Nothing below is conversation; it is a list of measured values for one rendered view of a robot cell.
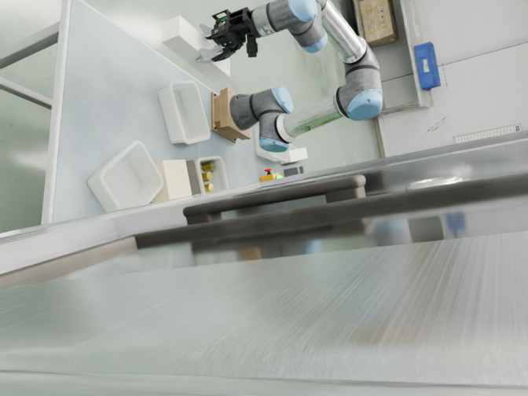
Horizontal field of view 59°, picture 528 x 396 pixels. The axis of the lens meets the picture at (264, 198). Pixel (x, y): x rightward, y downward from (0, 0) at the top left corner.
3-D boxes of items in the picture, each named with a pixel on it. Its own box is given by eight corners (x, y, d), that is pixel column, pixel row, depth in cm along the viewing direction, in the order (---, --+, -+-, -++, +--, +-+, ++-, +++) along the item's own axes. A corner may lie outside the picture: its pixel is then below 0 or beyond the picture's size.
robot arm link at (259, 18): (279, 13, 124) (280, 39, 122) (264, 19, 127) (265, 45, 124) (265, -4, 118) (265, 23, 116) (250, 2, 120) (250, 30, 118)
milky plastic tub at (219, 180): (190, 223, 170) (209, 220, 166) (177, 163, 169) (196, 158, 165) (216, 214, 185) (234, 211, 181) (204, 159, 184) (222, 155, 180)
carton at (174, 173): (154, 212, 155) (171, 209, 151) (144, 164, 155) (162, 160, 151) (176, 208, 165) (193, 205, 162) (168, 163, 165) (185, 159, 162)
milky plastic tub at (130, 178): (75, 180, 131) (97, 174, 127) (119, 142, 148) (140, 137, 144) (108, 229, 138) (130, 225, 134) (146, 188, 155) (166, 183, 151)
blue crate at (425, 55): (413, 46, 643) (429, 41, 633) (417, 48, 679) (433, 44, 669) (421, 89, 649) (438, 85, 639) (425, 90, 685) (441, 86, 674)
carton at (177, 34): (162, 22, 126) (179, 15, 123) (214, 64, 146) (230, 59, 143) (161, 42, 124) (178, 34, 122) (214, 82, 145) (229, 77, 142)
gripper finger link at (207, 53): (185, 52, 128) (211, 34, 125) (198, 63, 133) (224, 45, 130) (187, 60, 127) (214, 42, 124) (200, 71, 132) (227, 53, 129)
